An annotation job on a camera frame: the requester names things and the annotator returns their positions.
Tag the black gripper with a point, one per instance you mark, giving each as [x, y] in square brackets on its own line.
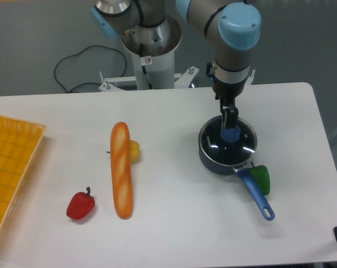
[227, 93]

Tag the glass lid with blue knob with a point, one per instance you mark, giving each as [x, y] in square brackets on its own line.
[228, 148]

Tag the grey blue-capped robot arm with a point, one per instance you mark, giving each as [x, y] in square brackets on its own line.
[233, 27]

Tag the green bell pepper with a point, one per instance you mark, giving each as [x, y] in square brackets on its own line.
[262, 178]

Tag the yellow bell pepper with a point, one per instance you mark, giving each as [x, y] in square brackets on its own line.
[134, 151]

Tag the baguette bread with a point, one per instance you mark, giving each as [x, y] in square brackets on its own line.
[120, 165]

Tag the red bell pepper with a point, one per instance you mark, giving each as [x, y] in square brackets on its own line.
[81, 204]

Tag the dark pot with blue handle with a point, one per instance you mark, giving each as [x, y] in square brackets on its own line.
[243, 172]

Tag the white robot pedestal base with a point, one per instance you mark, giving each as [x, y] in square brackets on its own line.
[154, 69]

